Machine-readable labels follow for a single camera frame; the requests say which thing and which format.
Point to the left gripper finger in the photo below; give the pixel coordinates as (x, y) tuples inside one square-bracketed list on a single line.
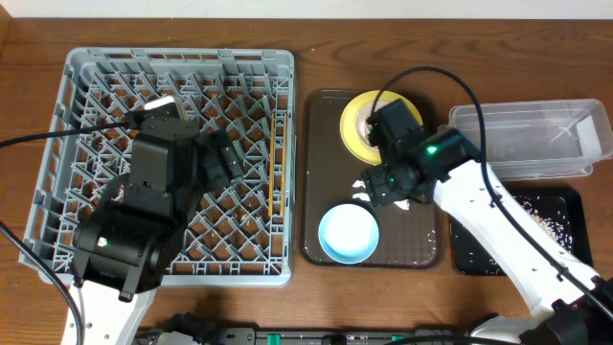
[(227, 155), (212, 170)]

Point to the white tissue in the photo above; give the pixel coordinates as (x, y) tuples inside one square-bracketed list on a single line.
[(360, 193)]

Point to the dark brown serving tray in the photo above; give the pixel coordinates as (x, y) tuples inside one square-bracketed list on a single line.
[(407, 239)]

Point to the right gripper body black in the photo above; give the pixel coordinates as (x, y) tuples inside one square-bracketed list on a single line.
[(379, 187)]

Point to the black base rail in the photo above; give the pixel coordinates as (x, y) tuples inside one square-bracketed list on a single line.
[(251, 336)]

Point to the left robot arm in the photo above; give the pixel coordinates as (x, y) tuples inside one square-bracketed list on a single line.
[(124, 247)]

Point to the leftover rice pile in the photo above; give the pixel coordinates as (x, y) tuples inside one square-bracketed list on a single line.
[(551, 212)]

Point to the black plastic tray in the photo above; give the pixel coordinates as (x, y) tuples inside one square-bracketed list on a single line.
[(575, 208)]

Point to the pink small plate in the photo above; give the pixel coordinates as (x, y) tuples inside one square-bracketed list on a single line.
[(362, 127)]

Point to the grey plastic dishwasher rack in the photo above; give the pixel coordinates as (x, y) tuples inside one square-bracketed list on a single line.
[(231, 241)]

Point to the clear plastic bin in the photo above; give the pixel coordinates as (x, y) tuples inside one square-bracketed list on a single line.
[(546, 139)]

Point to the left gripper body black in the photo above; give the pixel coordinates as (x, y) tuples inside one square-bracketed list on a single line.
[(192, 156)]

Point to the light blue bowl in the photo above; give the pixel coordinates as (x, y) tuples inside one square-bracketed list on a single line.
[(348, 233)]

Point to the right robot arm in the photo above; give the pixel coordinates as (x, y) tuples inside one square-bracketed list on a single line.
[(570, 303)]

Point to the yellow plate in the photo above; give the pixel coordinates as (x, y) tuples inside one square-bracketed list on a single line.
[(347, 129)]

